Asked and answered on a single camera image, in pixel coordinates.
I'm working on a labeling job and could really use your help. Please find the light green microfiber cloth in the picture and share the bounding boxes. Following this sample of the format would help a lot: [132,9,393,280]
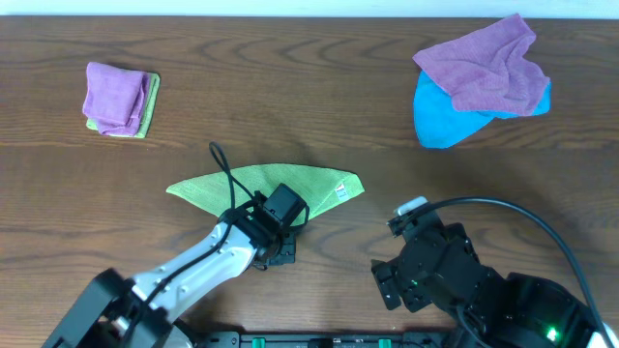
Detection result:
[166,163,365,218]

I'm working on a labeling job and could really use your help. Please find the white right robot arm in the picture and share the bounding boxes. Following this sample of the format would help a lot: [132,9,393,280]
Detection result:
[371,222,599,347]

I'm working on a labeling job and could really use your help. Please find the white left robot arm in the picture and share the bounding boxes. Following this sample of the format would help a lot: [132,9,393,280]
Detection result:
[44,205,309,347]

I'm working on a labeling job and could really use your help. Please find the blue microfiber cloth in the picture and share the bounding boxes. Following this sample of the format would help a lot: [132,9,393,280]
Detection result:
[413,71,551,149]

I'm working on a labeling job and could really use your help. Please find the folded green cloth underneath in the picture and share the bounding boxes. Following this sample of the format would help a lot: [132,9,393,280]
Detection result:
[85,72,162,140]

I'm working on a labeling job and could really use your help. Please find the purple unfolded microfiber cloth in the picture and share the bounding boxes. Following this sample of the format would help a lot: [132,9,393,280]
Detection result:
[413,14,550,116]

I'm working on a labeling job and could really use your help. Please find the folded purple cloth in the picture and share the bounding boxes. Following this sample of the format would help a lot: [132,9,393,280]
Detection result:
[82,62,150,136]

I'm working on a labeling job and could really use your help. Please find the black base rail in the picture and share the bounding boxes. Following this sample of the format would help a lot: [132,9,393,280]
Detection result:
[184,331,452,348]

